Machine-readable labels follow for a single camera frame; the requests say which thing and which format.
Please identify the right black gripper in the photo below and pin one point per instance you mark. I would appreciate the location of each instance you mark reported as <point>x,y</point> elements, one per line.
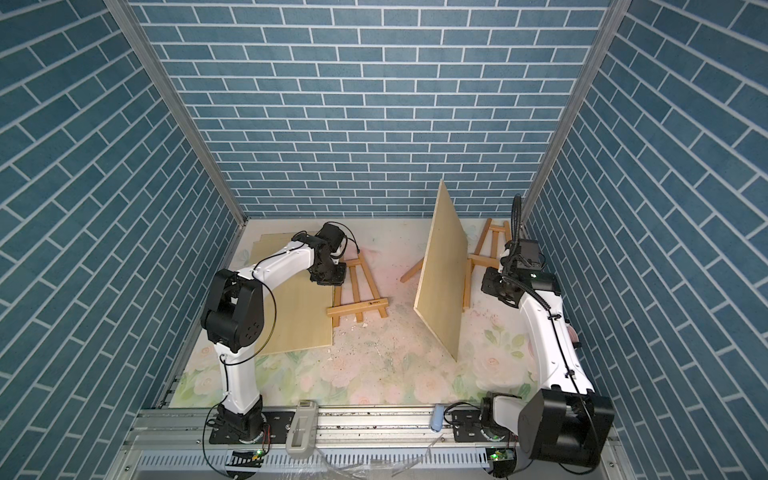
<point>488,284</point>

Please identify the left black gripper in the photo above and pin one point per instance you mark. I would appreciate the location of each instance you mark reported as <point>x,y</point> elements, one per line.
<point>338,280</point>

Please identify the plywood canvas board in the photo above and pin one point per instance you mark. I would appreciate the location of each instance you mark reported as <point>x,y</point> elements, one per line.
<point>302,322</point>
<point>439,296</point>

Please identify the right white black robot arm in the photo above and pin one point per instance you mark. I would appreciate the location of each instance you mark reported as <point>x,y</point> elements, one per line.
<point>566,421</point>

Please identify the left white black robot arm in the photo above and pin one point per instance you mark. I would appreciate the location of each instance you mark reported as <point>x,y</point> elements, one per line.
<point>234,317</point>

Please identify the right green circuit board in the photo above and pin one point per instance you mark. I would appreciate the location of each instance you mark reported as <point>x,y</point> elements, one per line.
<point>496,455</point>

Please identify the green circuit board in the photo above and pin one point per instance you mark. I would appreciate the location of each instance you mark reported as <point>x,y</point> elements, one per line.
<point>246,459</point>
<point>496,455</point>

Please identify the left green circuit board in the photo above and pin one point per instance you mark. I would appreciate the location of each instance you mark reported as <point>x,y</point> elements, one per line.
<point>246,459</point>

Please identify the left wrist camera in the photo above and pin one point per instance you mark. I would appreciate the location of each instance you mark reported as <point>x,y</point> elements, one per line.
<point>335,237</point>

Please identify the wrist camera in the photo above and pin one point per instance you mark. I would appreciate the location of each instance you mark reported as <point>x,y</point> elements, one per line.
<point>524,254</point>
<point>335,237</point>

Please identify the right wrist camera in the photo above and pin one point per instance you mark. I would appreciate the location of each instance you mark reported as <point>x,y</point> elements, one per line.
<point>524,254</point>

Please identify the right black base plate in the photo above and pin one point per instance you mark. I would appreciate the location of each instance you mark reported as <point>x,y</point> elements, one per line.
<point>468,426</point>

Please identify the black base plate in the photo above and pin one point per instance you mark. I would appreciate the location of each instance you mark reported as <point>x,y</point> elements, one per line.
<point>279,427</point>
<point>468,426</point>

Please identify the blue rail clip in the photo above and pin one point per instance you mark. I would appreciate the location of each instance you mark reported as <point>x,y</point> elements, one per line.
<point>437,418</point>

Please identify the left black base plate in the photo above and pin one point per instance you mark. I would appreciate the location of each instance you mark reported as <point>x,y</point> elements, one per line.
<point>279,427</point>

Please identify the grey rail clamp handle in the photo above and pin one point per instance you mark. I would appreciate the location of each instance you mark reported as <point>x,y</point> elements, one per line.
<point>301,438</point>

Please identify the aluminium front rail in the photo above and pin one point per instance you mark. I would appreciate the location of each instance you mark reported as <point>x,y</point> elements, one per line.
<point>351,443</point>

